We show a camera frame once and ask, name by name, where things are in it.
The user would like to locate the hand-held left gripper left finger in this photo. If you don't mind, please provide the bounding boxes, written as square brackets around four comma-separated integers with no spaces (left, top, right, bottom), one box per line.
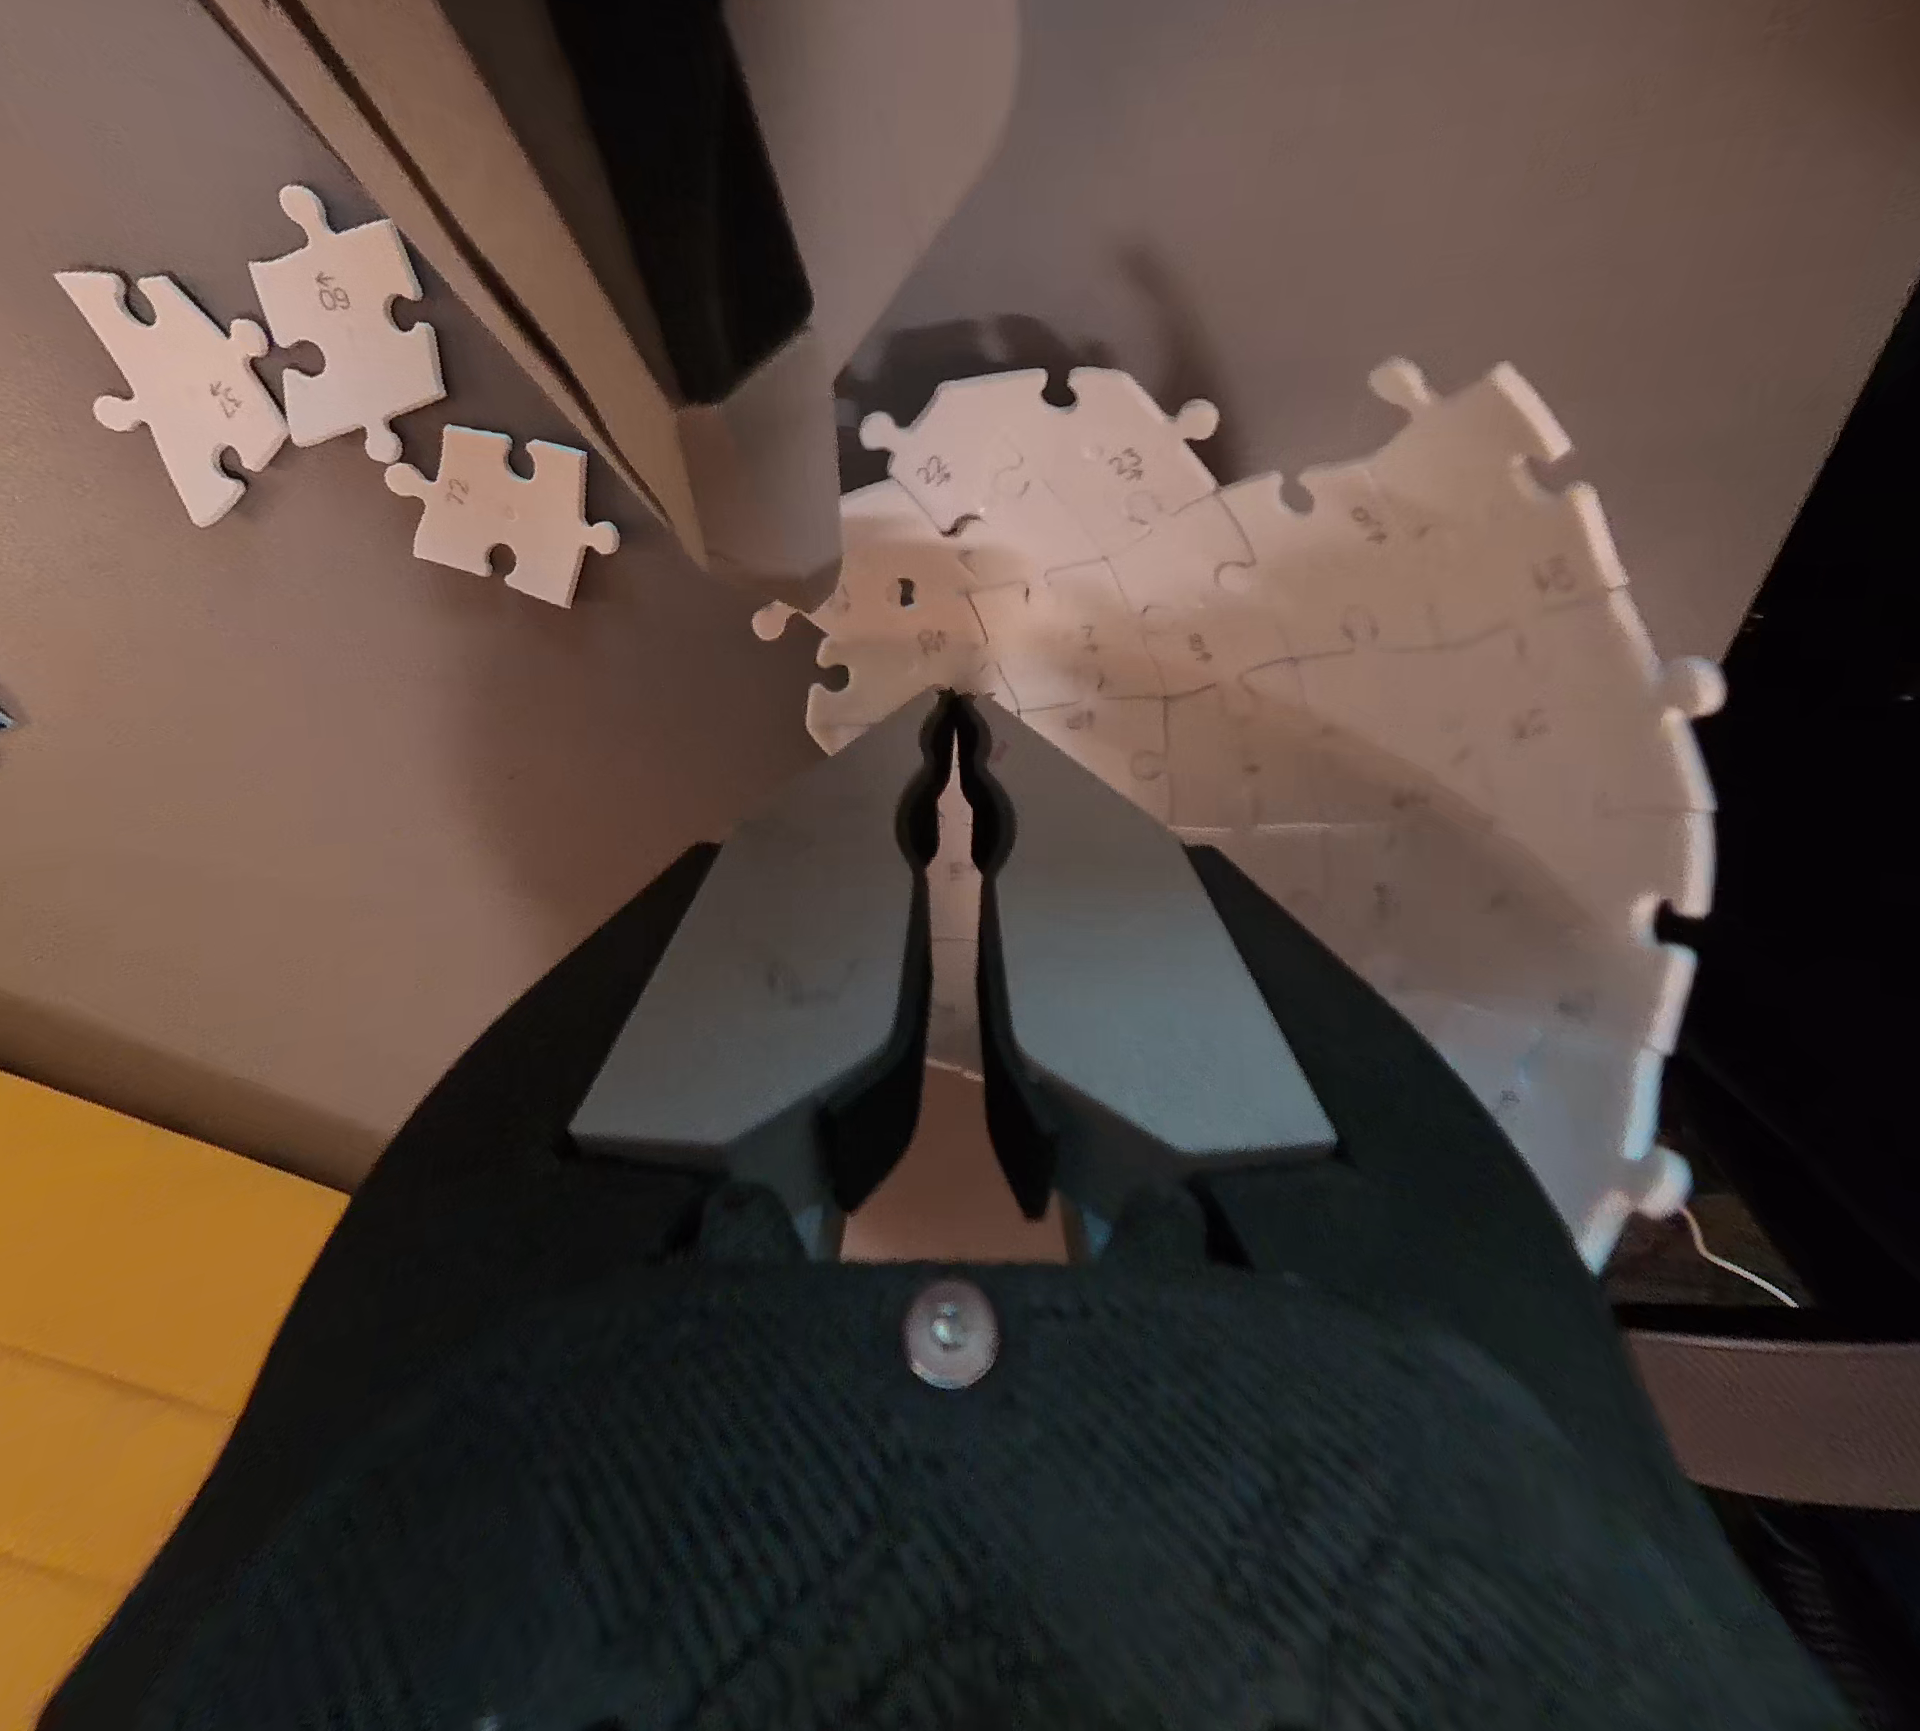
[572,693,962,1215]

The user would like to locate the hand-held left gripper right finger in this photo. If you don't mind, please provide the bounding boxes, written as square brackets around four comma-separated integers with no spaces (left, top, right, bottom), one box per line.
[957,696,1340,1221]

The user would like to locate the partly built puzzle ball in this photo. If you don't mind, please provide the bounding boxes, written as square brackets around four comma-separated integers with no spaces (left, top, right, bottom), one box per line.
[749,359,1727,1275]

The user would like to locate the white puzzle piece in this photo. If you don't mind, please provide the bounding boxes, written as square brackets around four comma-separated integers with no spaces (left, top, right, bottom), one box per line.
[247,183,448,466]
[383,423,621,608]
[56,270,291,530]

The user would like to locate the yellow plastic bin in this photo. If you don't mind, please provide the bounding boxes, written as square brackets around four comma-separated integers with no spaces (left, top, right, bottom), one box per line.
[0,1067,355,1731]

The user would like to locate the person's dark-clothed torso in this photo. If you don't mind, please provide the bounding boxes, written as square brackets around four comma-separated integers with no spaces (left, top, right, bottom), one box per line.
[1651,290,1920,1313]

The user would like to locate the thin white cable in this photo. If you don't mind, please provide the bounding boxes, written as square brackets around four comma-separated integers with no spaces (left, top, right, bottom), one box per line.
[1674,1199,1802,1311]

